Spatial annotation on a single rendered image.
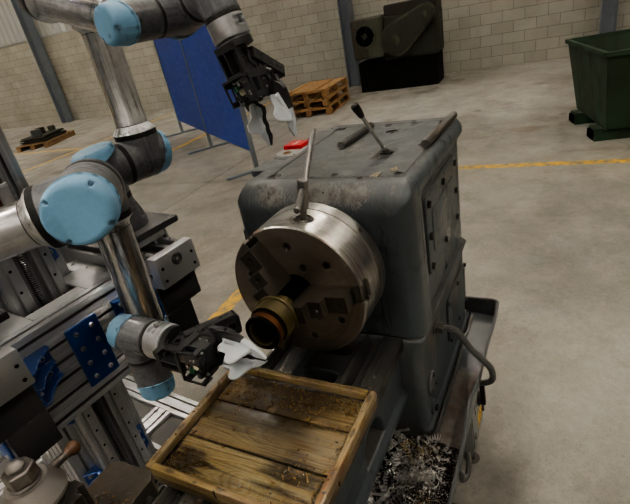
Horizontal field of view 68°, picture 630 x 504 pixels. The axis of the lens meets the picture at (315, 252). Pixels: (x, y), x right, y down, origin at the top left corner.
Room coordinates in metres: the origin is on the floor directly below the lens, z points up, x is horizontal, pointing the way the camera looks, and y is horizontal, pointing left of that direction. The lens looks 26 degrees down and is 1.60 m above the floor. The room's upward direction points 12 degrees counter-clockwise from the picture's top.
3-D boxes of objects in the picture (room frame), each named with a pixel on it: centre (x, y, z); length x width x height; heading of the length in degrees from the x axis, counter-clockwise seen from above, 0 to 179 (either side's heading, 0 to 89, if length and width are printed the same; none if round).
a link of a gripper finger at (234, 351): (0.68, 0.17, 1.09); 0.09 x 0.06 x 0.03; 58
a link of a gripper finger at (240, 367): (0.68, 0.17, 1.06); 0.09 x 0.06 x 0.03; 58
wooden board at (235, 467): (0.68, 0.17, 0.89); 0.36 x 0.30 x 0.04; 59
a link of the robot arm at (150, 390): (0.84, 0.40, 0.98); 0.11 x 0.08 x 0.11; 11
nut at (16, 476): (0.43, 0.41, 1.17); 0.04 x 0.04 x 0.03
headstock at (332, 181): (1.26, -0.16, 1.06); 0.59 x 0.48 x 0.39; 149
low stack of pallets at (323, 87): (9.07, -0.64, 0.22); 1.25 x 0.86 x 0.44; 154
